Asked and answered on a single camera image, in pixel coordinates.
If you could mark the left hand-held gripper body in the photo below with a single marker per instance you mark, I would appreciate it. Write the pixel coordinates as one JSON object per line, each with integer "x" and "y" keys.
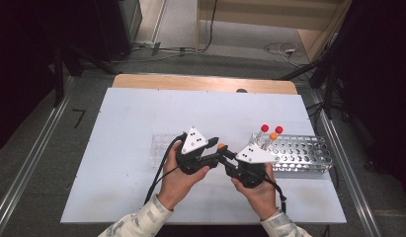
{"x": 190, "y": 161}

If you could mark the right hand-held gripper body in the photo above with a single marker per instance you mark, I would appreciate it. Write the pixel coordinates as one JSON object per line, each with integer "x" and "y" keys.
{"x": 250, "y": 174}

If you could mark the orange capped test tube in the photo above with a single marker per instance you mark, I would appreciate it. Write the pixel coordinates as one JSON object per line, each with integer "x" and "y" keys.
{"x": 273, "y": 136}
{"x": 221, "y": 145}

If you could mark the clear plastic test tube rack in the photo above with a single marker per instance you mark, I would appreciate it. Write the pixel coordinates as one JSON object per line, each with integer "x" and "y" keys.
{"x": 161, "y": 149}

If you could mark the red capped test tube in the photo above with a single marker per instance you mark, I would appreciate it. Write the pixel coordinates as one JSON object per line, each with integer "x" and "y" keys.
{"x": 264, "y": 128}
{"x": 279, "y": 129}

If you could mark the metal test tube rack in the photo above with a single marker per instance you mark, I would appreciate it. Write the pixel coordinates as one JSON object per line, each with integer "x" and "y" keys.
{"x": 302, "y": 154}

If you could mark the person's right hand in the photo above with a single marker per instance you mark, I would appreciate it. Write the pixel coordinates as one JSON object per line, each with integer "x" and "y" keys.
{"x": 263, "y": 197}

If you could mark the person's left hand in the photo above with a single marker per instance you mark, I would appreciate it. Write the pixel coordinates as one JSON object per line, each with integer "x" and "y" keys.
{"x": 177, "y": 187}

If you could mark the dark table grommet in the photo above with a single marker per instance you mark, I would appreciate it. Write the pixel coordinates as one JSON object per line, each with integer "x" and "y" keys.
{"x": 241, "y": 90}

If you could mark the black metal stand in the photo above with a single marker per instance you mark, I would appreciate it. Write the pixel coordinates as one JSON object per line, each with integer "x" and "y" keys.
{"x": 329, "y": 85}
{"x": 59, "y": 75}

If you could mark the light wooden furniture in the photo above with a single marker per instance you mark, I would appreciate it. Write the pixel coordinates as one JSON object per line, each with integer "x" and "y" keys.
{"x": 256, "y": 15}

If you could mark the dark grey cabinet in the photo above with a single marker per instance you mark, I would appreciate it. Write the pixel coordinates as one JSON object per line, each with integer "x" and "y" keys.
{"x": 118, "y": 26}

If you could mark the dark curtain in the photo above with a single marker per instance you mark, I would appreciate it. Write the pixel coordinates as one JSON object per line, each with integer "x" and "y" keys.
{"x": 381, "y": 82}
{"x": 22, "y": 65}

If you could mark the metal floor rail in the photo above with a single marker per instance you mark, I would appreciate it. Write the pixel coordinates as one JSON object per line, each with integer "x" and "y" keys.
{"x": 32, "y": 154}
{"x": 329, "y": 131}

